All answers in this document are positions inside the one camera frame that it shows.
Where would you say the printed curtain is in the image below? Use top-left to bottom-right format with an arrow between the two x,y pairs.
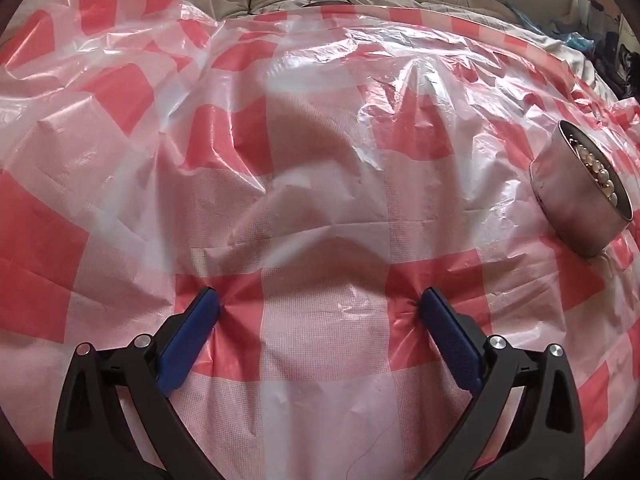
575,0 -> 621,36

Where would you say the black jacket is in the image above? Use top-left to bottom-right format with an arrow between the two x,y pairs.
592,30 -> 640,101

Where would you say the round metal tin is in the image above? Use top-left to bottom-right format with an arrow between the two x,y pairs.
530,120 -> 633,258

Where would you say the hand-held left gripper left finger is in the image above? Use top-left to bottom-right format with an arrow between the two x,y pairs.
52,287 -> 236,480

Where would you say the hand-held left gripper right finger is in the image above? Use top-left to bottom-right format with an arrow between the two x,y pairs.
405,287 -> 587,480

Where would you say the red checkered plastic sheet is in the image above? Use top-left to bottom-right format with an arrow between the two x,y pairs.
0,0 -> 640,480

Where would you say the blue plastic bag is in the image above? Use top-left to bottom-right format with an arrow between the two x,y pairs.
505,2 -> 596,51

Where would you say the white pearl necklace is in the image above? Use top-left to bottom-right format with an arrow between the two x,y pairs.
575,142 -> 621,206

